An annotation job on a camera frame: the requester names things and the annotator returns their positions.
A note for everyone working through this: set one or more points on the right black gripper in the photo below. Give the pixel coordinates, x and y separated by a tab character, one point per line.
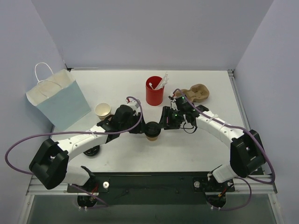
166	118

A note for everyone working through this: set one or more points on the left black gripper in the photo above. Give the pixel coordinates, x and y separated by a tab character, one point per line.
140	126

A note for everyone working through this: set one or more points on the stacked brown paper cups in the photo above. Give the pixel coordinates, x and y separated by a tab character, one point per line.
102	110

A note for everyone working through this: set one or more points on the light blue paper bag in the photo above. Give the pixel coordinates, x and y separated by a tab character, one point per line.
59	98

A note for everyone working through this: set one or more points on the red ribbed cylinder holder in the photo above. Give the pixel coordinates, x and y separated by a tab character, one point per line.
154	97

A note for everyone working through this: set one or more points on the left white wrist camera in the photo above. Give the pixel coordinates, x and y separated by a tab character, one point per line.
133	103

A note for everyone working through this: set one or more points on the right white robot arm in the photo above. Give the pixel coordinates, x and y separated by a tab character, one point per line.
245	155

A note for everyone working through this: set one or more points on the stacked black cup lids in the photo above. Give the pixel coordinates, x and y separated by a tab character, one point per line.
92	151

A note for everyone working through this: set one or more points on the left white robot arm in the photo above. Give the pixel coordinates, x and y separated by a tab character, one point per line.
51	162

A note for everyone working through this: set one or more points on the black plastic cup lid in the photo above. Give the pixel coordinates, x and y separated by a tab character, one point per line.
152	129

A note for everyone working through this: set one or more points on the brown paper coffee cup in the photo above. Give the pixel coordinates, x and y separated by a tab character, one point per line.
152	138

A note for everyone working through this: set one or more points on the brown cardboard cup carrier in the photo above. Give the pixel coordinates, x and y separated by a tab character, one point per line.
197	93

